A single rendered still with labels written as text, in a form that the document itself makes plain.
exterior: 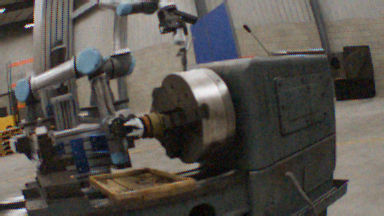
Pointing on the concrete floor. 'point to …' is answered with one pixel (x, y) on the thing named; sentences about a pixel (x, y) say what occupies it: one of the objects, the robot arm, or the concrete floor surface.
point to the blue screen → (215, 36)
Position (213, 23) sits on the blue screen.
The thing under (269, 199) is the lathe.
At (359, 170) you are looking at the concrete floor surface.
